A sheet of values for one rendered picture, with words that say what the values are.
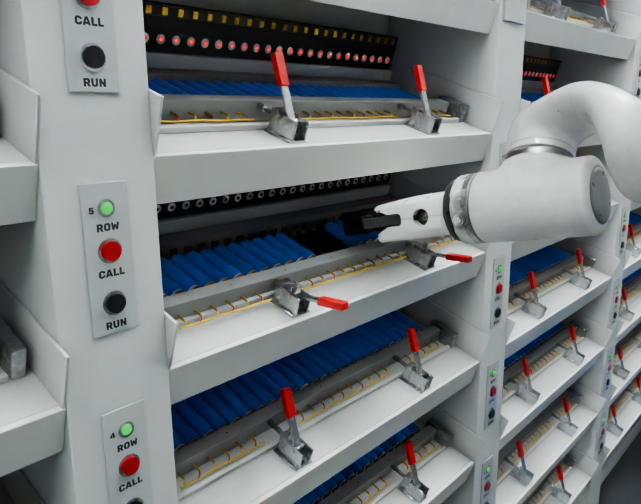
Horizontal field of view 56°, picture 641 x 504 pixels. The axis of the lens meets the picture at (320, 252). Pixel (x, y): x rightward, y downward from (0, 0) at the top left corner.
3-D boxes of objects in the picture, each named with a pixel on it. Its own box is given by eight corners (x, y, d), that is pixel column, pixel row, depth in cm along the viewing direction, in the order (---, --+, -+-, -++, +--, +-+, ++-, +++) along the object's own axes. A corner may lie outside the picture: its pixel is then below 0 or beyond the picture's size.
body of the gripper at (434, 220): (451, 246, 70) (374, 251, 77) (493, 233, 77) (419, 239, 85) (442, 182, 69) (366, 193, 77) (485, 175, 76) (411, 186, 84)
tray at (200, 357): (476, 276, 100) (497, 224, 96) (162, 409, 56) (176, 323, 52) (383, 224, 111) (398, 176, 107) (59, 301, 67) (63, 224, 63)
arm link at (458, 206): (470, 248, 69) (447, 250, 71) (505, 237, 75) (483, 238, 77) (460, 175, 68) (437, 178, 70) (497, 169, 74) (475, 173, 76)
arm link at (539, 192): (473, 153, 70) (463, 227, 68) (591, 131, 61) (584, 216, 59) (506, 183, 76) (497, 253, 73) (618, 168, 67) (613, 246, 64)
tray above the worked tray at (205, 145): (482, 160, 96) (514, 72, 90) (147, 206, 52) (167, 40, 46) (384, 118, 107) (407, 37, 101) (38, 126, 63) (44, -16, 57)
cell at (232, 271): (209, 259, 74) (243, 285, 70) (196, 262, 72) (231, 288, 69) (211, 246, 73) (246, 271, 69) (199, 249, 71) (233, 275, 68)
